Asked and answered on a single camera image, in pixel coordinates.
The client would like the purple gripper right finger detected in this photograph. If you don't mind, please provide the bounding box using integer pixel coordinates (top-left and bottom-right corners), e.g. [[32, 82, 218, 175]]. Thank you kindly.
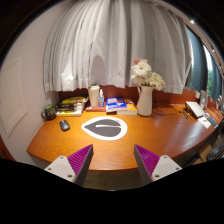
[[134, 144, 181, 184]]

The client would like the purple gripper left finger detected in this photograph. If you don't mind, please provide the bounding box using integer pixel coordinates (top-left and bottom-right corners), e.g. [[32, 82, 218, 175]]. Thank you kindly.
[[45, 145, 93, 186]]

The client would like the black computer mouse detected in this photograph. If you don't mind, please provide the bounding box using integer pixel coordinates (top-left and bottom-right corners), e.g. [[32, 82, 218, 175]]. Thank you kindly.
[[59, 120, 70, 131]]

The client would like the grey white leaf mousepad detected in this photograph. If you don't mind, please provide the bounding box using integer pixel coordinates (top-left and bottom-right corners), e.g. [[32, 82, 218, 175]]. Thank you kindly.
[[81, 116, 128, 141]]

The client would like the white bottom book stack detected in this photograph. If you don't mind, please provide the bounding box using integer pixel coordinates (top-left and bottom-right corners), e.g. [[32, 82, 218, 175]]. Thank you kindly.
[[56, 103, 84, 117]]

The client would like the black green mug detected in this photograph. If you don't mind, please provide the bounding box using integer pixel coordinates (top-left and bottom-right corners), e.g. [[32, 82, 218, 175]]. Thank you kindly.
[[41, 104, 56, 120]]

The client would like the white ceramic vase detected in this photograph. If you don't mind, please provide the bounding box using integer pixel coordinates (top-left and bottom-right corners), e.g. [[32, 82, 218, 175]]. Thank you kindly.
[[137, 86, 153, 116]]

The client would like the red flat book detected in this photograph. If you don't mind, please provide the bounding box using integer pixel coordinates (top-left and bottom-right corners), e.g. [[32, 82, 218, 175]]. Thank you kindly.
[[85, 106, 106, 112]]

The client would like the yellow orange book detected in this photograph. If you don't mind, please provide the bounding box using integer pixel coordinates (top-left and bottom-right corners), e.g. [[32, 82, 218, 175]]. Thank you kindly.
[[117, 99, 137, 115]]

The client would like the black pen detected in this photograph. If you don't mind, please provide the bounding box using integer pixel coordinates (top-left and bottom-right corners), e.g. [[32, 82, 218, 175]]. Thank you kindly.
[[181, 110, 188, 119]]

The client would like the yellow top book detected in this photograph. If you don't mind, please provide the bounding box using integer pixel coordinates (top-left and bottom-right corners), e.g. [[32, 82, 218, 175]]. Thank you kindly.
[[62, 96, 88, 104]]

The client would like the white paper notepad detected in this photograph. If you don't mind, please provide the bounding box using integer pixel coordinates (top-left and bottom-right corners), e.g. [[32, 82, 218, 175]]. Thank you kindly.
[[198, 117, 211, 129]]

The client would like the clear sanitizer bottle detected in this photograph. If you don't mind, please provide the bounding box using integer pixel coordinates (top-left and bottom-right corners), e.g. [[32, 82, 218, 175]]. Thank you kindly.
[[98, 89, 104, 107]]

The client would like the silver laptop on stand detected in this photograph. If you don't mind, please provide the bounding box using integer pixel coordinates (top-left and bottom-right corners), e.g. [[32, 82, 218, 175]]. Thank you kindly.
[[185, 90, 208, 118]]

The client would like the blue book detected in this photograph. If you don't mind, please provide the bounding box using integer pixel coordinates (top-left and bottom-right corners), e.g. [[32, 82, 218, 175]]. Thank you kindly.
[[106, 97, 127, 112]]

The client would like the black remote phone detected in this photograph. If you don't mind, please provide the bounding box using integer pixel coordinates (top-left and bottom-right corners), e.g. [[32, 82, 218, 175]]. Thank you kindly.
[[207, 117, 218, 128]]

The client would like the cream lidded jar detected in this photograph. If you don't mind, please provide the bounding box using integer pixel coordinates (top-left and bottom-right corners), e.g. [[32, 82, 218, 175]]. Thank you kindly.
[[88, 85, 100, 106]]

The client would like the white flower bouquet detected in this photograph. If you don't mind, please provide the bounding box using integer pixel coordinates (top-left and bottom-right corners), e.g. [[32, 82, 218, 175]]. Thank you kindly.
[[131, 59, 165, 91]]

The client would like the white curtain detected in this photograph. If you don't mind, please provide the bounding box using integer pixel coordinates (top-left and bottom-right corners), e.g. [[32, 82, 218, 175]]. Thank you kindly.
[[43, 0, 192, 94]]

